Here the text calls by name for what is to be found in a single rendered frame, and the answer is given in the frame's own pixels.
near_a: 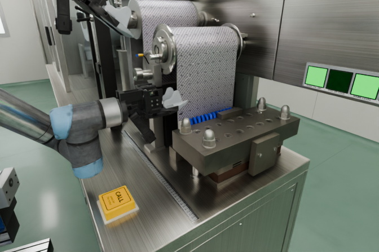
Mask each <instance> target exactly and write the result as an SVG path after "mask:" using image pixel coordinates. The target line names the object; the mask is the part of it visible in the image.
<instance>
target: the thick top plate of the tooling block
mask: <svg viewBox="0 0 379 252"><path fill-rule="evenodd" d="M256 107H257V106H255V107H252V108H248V109H244V110H243V112H242V114H239V115H236V116H233V117H229V118H226V119H223V120H221V119H219V118H213V119H211V120H207V121H204V122H200V123H196V124H194V125H191V130H192V133H191V134H189V135H183V134H181V133H180V129H176V130H173V131H172V136H173V149H175V150H176V151H177V152H178V153H179V154H180V155H181V156H182V157H183V158H184V159H185V160H187V161H188V162H189V163H190V164H191V165H192V166H193V167H194V168H195V169H196V170H198V171H199V172H200V173H201V174H202V175H203V176H206V175H208V174H211V173H213V172H215V171H217V170H219V169H222V168H224V167H226V166H228V165H230V164H232V163H235V162H237V161H239V160H242V159H243V158H246V157H248V156H250V151H251V145H252V140H255V139H258V138H260V137H263V136H265V135H268V134H270V133H272V132H276V133H278V134H280V137H279V142H282V141H283V140H285V139H288V138H290V137H292V136H295V135H297V132H298V128H299V122H300V118H298V117H295V116H292V115H290V119H289V120H282V119H281V118H279V117H278V116H279V110H276V109H273V108H270V107H267V106H266V110H257V109H256ZM208 129H211V130H212V131H213V132H214V137H215V143H216V146H215V148H212V149H206V148H204V147H203V146H202V143H203V137H204V133H205V131H206V130H208Z"/></svg>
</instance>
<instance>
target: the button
mask: <svg viewBox="0 0 379 252"><path fill-rule="evenodd" d="M99 201H100V204H101V207H102V209H103V213H104V215H105V218H106V220H107V221H108V220H110V219H112V218H115V217H117V216H119V215H121V214H123V213H126V212H128V211H130V210H132V209H134V208H135V201H134V199H133V198H132V196H131V194H130V192H129V190H128V189H127V187H126V186H122V187H119V188H117V189H114V190H112V191H109V192H107V193H104V194H101V195H99Z"/></svg>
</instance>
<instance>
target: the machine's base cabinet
mask: <svg viewBox="0 0 379 252"><path fill-rule="evenodd" d="M307 171H308V170H306V171H304V172H303V173H301V174H299V175H298V176H296V177H295V178H293V179H291V180H290V181H288V182H286V183H285V184H283V185H282V186H280V187H279V188H277V189H275V190H274V191H272V192H270V193H269V194H267V195H265V196H264V197H262V198H261V199H259V200H258V201H256V202H254V203H253V204H251V205H249V206H248V207H246V208H244V209H243V210H241V211H239V212H238V213H237V214H235V215H233V216H232V217H230V218H228V219H227V220H225V221H224V222H222V223H220V224H219V225H217V226H215V227H214V228H212V229H211V230H209V231H207V232H206V233H204V234H203V235H201V236H199V237H198V238H196V239H194V240H193V241H191V242H189V243H188V244H186V245H184V246H183V247H182V248H180V249H178V250H177V251H175V252H288V249H289V245H290V241H291V238H292V233H293V229H294V224H295V221H296V217H297V213H298V208H299V204H300V201H301V196H302V192H303V188H304V185H305V180H306V176H307ZM79 180H80V178H79ZM80 183H81V181H80ZM81 187H82V184H81ZM82 191H83V188H82ZM83 195H84V197H85V194H84V191H83ZM85 202H86V205H87V208H88V211H89V214H90V210H89V207H88V204H87V201H86V197H85ZM90 218H91V221H92V217H91V214H90ZM92 224H93V221H92ZM93 227H94V224H93ZM94 231H95V234H96V230H95V227H94ZM96 238H97V241H98V244H99V248H100V252H102V250H101V247H100V243H99V240H98V237H97V234H96Z"/></svg>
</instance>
